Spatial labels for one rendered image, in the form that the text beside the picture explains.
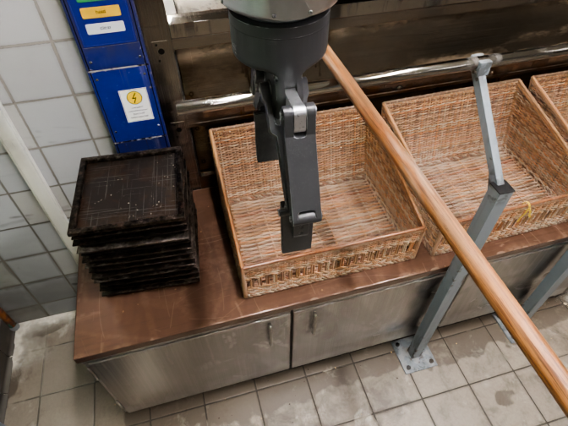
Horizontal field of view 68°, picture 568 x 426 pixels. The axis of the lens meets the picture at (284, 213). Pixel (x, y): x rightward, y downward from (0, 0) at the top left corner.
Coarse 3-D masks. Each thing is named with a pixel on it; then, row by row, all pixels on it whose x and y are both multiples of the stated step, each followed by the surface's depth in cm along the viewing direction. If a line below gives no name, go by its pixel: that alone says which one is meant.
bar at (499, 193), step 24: (528, 48) 103; (552, 48) 103; (384, 72) 96; (408, 72) 96; (432, 72) 98; (456, 72) 100; (480, 72) 101; (216, 96) 89; (240, 96) 89; (480, 96) 102; (480, 120) 104; (504, 192) 101; (480, 216) 110; (480, 240) 115; (456, 264) 125; (456, 288) 134; (552, 288) 157; (432, 312) 146; (528, 312) 169; (408, 360) 171; (432, 360) 170
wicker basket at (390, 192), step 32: (224, 128) 135; (320, 128) 144; (352, 128) 147; (224, 160) 141; (256, 160) 144; (320, 160) 151; (352, 160) 154; (384, 160) 140; (224, 192) 124; (256, 192) 150; (320, 192) 153; (352, 192) 153; (384, 192) 145; (256, 224) 143; (320, 224) 142; (352, 224) 142; (416, 224) 127; (256, 256) 133; (288, 256) 116; (320, 256) 119; (352, 256) 134; (384, 256) 128; (256, 288) 122
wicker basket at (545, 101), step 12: (552, 72) 157; (564, 72) 158; (540, 84) 154; (564, 84) 161; (540, 96) 154; (552, 96) 163; (564, 96) 164; (552, 108) 150; (564, 108) 167; (552, 120) 168; (564, 120) 146; (564, 132) 147
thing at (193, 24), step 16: (352, 0) 121; (368, 0) 121; (384, 0) 122; (400, 0) 123; (416, 0) 125; (432, 0) 126; (448, 0) 127; (464, 0) 129; (480, 0) 130; (176, 16) 114; (192, 16) 114; (208, 16) 114; (224, 16) 114; (336, 16) 122; (176, 32) 113; (192, 32) 114; (208, 32) 115
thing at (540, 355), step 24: (336, 72) 91; (360, 96) 83; (384, 120) 79; (384, 144) 75; (408, 168) 70; (432, 192) 66; (432, 216) 64; (456, 240) 60; (480, 264) 57; (480, 288) 56; (504, 288) 54; (504, 312) 53; (528, 336) 50; (528, 360) 50; (552, 360) 48; (552, 384) 47
